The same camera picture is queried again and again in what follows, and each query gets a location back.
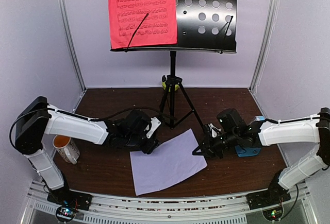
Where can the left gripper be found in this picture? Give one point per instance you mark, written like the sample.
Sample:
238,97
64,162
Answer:
148,148

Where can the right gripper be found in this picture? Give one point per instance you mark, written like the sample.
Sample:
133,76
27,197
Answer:
209,150

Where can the lavender paper sheet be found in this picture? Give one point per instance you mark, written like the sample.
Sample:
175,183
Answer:
170,163

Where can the black music stand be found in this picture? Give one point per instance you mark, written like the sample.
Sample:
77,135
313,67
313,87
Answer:
203,25

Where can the red sheet music paper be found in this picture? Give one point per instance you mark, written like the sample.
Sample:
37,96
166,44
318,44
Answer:
135,23

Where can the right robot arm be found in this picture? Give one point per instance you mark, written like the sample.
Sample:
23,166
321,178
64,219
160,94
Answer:
260,133

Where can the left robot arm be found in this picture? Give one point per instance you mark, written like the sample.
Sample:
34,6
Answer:
136,130

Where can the blue metronome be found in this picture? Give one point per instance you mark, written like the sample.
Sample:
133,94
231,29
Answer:
248,149

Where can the patterned white mug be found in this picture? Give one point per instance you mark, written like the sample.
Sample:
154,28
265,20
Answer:
67,149

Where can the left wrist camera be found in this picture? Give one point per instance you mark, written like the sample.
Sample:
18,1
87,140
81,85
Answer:
152,127

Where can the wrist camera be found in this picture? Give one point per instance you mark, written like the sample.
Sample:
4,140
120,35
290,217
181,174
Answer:
152,127
212,130

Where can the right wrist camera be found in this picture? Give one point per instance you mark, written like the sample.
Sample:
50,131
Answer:
212,130

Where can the front aluminium rail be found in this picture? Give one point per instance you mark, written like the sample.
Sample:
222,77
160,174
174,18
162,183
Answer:
230,208

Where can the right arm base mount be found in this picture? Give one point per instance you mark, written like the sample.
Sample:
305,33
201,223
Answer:
270,201

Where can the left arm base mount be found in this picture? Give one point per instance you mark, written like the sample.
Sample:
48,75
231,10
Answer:
68,209

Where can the right aluminium frame post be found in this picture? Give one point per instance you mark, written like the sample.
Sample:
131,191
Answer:
265,44

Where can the aluminium frame post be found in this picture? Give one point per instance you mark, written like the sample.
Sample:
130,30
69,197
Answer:
70,44
265,44

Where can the left aluminium frame post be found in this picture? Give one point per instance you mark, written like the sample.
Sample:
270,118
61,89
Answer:
70,44

